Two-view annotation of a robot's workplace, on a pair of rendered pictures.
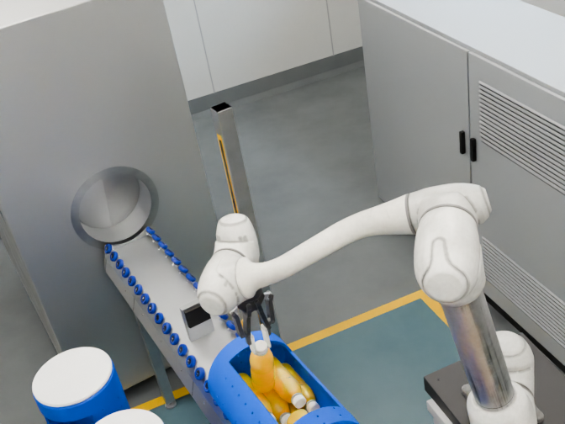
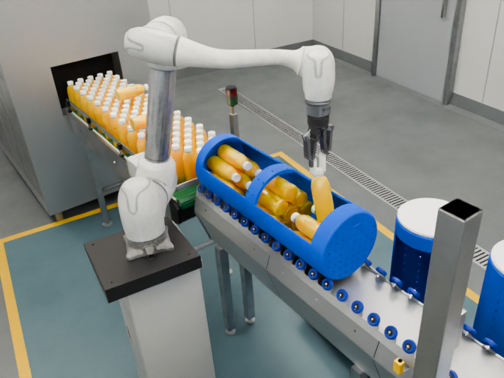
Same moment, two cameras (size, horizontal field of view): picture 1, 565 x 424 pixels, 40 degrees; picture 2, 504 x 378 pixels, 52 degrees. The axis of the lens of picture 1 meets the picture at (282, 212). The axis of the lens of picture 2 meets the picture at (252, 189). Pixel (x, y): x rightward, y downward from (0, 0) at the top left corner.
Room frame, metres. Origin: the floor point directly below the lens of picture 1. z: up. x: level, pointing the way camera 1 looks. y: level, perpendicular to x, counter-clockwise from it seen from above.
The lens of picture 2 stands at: (3.24, -0.38, 2.27)
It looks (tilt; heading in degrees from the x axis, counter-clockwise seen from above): 32 degrees down; 171
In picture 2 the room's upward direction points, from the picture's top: 4 degrees counter-clockwise
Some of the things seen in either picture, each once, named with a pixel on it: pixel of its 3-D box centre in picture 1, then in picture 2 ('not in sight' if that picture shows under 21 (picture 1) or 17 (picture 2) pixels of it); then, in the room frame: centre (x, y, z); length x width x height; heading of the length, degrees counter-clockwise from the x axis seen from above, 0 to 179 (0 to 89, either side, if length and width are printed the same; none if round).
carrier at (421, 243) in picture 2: not in sight; (420, 298); (1.68, 0.62, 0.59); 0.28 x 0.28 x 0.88
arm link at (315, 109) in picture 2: not in sight; (318, 105); (1.68, 0.13, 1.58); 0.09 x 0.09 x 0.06
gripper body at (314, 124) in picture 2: (249, 296); (318, 124); (1.68, 0.13, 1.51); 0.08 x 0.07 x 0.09; 114
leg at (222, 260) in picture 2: not in sight; (226, 291); (1.11, -0.21, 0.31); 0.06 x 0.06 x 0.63; 24
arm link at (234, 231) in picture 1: (235, 245); (318, 73); (1.67, 0.13, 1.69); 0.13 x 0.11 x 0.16; 161
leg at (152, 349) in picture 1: (155, 359); not in sight; (2.84, 0.73, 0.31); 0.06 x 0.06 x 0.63; 24
